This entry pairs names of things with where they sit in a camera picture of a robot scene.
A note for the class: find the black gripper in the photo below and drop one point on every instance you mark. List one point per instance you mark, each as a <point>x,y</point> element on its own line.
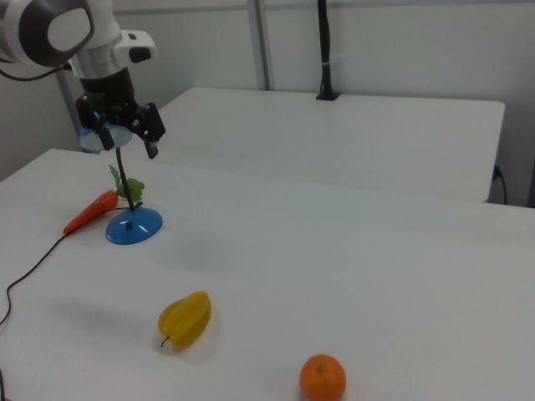
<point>109,92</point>

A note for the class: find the blue desk lamp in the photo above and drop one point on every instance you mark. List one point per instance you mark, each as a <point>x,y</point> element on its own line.
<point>134,225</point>

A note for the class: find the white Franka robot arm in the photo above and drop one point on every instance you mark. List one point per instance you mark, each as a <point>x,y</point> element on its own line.
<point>96,33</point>

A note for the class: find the orange toy carrot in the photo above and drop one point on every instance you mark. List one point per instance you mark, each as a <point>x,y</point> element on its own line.
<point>92,213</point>

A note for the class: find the yellow toy starfruit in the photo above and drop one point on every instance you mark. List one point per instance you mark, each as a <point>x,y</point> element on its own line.
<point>186,319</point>

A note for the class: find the white side table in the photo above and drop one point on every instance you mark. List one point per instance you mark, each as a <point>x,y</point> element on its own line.
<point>334,138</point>

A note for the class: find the black pole with clamp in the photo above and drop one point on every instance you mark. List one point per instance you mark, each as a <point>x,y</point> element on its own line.
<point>325,50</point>

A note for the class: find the orange toy mandarin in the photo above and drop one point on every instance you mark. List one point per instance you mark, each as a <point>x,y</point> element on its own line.
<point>322,377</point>

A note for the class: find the grey metal partition post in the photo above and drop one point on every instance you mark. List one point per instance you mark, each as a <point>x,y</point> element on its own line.
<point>263,42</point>

